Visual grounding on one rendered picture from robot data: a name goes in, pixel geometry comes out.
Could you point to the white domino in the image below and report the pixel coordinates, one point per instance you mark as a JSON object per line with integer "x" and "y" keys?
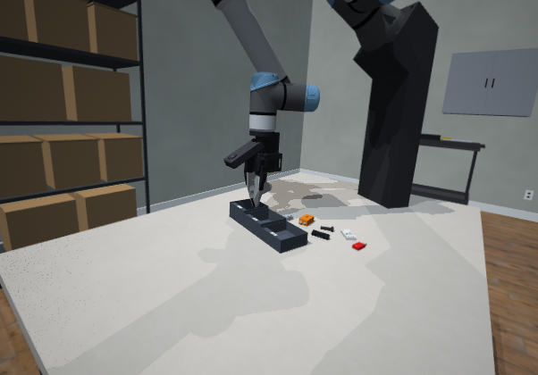
{"x": 348, "y": 234}

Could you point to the black aa battery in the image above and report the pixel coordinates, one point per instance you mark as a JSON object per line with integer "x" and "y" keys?
{"x": 320, "y": 234}

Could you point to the dark grey rack of three bins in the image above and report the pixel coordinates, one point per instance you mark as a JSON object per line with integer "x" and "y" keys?
{"x": 268, "y": 225}

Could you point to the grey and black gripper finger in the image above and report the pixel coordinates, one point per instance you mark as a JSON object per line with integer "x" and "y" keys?
{"x": 249, "y": 178}
{"x": 261, "y": 185}

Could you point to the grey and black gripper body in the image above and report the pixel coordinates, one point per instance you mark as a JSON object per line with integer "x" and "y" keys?
{"x": 268, "y": 156}

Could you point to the orange 9v battery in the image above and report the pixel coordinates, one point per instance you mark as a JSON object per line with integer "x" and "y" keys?
{"x": 306, "y": 220}

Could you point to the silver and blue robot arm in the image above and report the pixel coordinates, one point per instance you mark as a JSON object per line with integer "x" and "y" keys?
{"x": 267, "y": 92}

